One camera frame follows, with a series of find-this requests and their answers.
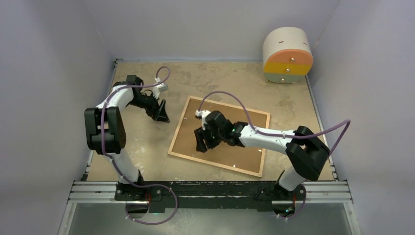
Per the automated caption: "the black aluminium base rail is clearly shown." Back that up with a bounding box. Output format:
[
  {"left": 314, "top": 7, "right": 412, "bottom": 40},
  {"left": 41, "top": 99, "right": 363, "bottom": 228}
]
[{"left": 66, "top": 180, "right": 353, "bottom": 213}]

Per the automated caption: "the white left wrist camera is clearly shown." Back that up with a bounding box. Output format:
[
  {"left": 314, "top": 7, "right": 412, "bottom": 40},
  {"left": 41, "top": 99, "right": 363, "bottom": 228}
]
[{"left": 152, "top": 83, "right": 168, "bottom": 99}]

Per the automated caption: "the brown cardboard backing board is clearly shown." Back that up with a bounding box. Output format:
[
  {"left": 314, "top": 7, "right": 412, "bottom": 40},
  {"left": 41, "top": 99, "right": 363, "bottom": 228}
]
[{"left": 168, "top": 96, "right": 270, "bottom": 177}]

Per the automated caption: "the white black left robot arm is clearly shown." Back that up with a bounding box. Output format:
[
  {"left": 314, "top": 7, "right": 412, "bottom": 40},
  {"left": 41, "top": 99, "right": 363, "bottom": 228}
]
[{"left": 84, "top": 75, "right": 170, "bottom": 200}]

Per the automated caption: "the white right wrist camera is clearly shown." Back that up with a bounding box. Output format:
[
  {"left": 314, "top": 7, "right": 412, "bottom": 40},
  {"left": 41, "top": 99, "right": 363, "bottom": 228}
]
[{"left": 195, "top": 110, "right": 211, "bottom": 130}]

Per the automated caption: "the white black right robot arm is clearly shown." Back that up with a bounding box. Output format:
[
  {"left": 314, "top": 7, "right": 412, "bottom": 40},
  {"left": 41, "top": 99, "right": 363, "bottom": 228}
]
[{"left": 194, "top": 110, "right": 330, "bottom": 199}]

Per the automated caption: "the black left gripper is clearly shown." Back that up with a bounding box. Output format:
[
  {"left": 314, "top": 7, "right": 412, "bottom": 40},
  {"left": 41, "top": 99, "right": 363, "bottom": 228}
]
[{"left": 128, "top": 91, "right": 169, "bottom": 122}]

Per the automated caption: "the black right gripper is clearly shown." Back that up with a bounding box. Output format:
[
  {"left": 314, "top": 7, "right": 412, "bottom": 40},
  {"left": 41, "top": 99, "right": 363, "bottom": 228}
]
[{"left": 195, "top": 124, "right": 225, "bottom": 153}]

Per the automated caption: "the round white drawer cabinet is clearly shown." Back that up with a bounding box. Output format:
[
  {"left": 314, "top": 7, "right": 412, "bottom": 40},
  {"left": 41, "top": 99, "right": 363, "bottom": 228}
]
[{"left": 262, "top": 27, "right": 314, "bottom": 84}]

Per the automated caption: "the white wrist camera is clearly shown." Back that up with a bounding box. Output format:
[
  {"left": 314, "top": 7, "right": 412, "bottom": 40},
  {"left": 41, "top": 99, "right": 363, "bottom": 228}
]
[
  {"left": 195, "top": 110, "right": 211, "bottom": 130},
  {"left": 152, "top": 83, "right": 168, "bottom": 99}
]

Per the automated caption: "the light wooden picture frame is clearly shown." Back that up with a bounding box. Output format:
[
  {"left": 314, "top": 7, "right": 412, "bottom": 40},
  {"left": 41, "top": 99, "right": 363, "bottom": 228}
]
[{"left": 168, "top": 96, "right": 271, "bottom": 177}]

